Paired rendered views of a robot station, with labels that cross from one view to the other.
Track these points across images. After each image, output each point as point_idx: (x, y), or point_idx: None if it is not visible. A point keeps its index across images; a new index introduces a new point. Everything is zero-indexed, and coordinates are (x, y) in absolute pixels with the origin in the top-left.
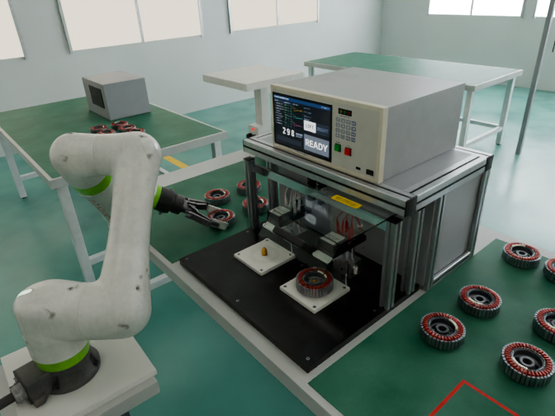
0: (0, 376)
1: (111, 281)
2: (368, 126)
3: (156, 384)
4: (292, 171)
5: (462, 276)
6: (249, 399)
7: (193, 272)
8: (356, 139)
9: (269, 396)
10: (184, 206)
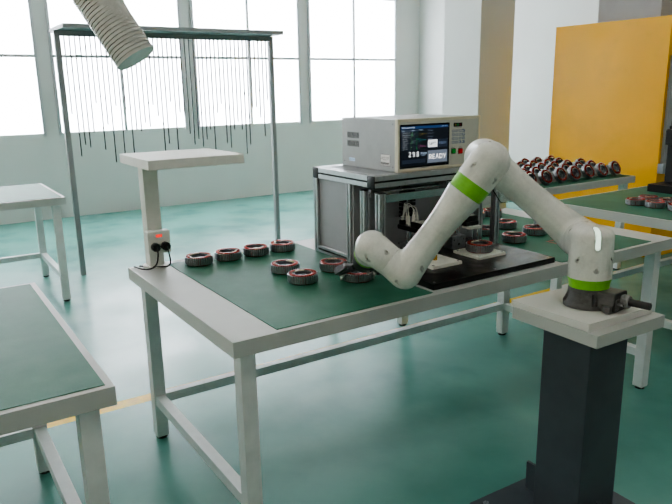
0: (601, 331)
1: (578, 213)
2: (472, 129)
3: None
4: (427, 182)
5: None
6: (421, 454)
7: (454, 282)
8: (465, 140)
9: (417, 442)
10: None
